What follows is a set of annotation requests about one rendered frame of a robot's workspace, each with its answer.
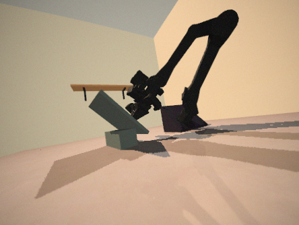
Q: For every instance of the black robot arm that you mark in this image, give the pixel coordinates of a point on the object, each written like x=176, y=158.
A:
x=218, y=31

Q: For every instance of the grey switch panel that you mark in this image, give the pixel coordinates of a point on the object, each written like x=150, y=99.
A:
x=128, y=127

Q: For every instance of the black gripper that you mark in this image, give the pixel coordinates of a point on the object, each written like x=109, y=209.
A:
x=140, y=107

